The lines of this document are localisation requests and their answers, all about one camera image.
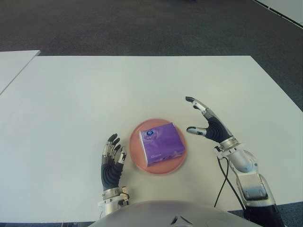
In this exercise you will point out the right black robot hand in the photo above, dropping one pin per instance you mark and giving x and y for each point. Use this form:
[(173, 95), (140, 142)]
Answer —
[(216, 130)]

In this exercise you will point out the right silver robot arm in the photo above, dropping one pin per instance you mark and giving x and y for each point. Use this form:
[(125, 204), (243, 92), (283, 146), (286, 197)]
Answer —
[(251, 179)]

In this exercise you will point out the white side table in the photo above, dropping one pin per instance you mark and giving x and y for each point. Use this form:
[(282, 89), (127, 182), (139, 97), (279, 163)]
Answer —
[(13, 68)]

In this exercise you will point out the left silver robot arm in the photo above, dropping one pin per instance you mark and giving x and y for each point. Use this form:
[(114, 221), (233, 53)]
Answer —
[(111, 201)]

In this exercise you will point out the purple tissue paper pack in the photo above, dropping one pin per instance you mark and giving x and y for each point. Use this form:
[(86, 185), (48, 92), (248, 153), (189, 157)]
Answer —
[(162, 144)]

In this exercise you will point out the pink round plate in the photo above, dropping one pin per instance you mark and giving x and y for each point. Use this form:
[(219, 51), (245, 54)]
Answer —
[(156, 169)]

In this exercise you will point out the grey robot torso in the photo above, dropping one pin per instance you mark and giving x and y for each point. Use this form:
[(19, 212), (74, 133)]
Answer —
[(165, 214)]

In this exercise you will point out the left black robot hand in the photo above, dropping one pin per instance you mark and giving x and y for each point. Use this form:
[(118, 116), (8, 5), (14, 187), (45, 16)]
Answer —
[(111, 172)]

